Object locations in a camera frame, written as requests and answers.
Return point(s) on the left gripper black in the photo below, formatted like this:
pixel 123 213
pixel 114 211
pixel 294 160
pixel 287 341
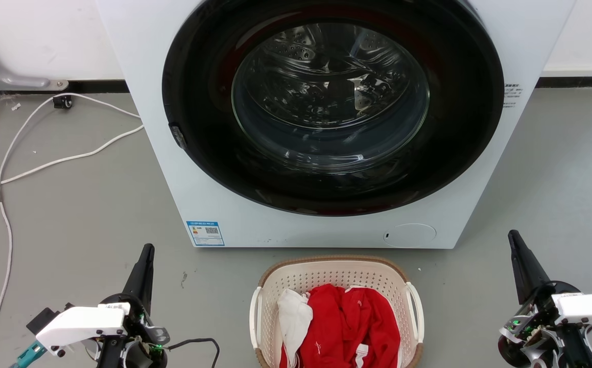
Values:
pixel 140 329

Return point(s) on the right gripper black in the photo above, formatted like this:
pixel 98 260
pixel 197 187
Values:
pixel 536 314

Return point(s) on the cream plastic laundry basket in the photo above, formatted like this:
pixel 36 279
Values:
pixel 336 271

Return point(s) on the blue energy label sticker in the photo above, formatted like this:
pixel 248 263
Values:
pixel 205 233

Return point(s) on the white front-load washing machine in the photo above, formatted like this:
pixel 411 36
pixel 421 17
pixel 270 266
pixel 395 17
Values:
pixel 198 204

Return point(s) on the round white filter cover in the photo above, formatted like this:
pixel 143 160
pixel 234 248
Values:
pixel 410 235

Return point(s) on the white garment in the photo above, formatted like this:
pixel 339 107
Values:
pixel 293 319

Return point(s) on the black round washer door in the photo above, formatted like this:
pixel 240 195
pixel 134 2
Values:
pixel 198 128

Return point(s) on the small printed text label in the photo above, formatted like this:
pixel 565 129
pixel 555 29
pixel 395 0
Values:
pixel 513 94

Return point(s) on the red garment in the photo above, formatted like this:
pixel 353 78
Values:
pixel 347 327

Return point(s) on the steel washer drum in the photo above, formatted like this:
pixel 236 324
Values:
pixel 326 92

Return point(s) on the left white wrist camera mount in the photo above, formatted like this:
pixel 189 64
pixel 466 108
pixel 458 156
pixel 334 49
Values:
pixel 81 322

